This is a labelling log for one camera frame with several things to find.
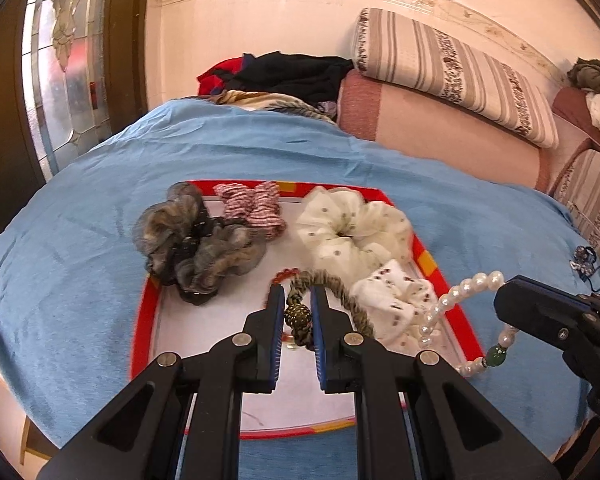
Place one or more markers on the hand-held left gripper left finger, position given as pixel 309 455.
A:
pixel 279 322

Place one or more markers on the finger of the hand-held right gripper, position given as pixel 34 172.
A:
pixel 540 315

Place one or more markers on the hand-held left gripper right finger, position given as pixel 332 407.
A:
pixel 316 332

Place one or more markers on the white cherry print scrunchie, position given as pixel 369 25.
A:
pixel 390 300

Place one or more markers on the red rimmed tray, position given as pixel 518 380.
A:
pixel 260 410

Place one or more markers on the cream polka dot scrunchie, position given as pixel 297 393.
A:
pixel 330 220

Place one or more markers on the grey sheer scrunchie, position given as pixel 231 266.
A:
pixel 165 230

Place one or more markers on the red striped scrunchie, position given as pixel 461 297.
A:
pixel 260 205

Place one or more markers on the square striped floral cushion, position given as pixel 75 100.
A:
pixel 595 195

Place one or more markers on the blue blanket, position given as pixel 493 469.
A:
pixel 80 285

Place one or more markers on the pink sofa backrest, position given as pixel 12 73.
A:
pixel 567 105

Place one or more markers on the pink sofa bolster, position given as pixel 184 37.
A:
pixel 430 125

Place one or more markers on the beige patterned cloth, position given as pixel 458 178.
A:
pixel 260 101

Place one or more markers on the black clothes pile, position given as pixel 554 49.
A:
pixel 300 75

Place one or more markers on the dark green cloth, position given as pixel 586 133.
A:
pixel 595 72

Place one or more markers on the red garment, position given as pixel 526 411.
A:
pixel 215 80

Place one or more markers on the long striped floral cushion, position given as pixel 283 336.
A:
pixel 455 65

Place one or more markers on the stained glass door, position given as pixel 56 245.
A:
pixel 65 85

